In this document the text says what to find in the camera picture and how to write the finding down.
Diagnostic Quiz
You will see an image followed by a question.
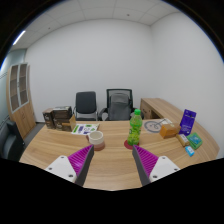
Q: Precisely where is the wooden shelf unit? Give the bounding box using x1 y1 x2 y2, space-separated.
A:
5 62 37 139

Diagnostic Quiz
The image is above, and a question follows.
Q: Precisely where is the tan and brown carton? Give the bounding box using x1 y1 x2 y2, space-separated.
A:
53 114 77 132

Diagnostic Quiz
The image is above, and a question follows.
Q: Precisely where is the printed green purple paper sheet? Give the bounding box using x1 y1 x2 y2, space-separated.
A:
70 123 101 136

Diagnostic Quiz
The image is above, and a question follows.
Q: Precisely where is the grey mesh office chair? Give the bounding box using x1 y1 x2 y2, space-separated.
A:
98 88 145 122

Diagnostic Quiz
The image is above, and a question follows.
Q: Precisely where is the small blue box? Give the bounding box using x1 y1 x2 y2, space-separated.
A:
184 145 196 158

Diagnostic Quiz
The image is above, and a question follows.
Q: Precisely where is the small tan box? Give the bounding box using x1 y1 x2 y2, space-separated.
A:
175 133 191 148

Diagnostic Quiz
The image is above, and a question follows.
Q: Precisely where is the black leather sofa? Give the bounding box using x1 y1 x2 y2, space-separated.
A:
0 119 27 161

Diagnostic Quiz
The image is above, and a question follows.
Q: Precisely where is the long ceiling light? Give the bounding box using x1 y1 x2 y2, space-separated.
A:
12 30 27 46

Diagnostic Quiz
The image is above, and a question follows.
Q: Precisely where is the black office chair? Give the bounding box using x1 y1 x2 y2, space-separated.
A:
72 91 99 122

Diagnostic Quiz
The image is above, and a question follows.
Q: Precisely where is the orange cardboard box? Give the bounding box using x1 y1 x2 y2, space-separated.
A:
159 122 182 140

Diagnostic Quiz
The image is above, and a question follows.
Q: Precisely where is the small green box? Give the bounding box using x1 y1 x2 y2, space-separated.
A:
186 131 204 150

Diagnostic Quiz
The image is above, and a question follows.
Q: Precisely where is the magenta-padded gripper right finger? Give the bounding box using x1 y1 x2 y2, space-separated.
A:
131 144 181 187

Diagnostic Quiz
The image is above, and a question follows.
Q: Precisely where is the white sheet with grey ring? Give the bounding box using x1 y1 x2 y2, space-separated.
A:
143 118 174 134

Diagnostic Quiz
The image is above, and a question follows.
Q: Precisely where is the pink and white mug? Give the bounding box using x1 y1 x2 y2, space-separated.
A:
85 130 106 152

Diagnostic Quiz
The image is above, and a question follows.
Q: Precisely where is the purple package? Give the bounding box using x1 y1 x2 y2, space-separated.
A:
179 108 198 137

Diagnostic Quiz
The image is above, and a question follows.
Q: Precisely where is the small dark brown box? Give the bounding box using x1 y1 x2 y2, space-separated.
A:
42 107 56 130

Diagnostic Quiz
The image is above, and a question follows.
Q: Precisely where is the wooden side desk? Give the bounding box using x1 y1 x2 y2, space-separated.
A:
139 97 184 120

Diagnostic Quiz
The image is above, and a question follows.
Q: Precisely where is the green drink bottle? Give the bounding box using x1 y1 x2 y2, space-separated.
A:
126 108 144 147

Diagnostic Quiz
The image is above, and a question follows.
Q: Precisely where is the dark brown carton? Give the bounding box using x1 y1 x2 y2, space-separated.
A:
52 105 73 120

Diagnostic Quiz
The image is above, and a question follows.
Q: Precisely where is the flat round red coaster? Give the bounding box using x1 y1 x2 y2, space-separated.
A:
123 139 141 151

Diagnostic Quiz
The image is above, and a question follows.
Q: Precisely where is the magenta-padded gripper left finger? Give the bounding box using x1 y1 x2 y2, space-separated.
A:
44 143 95 187

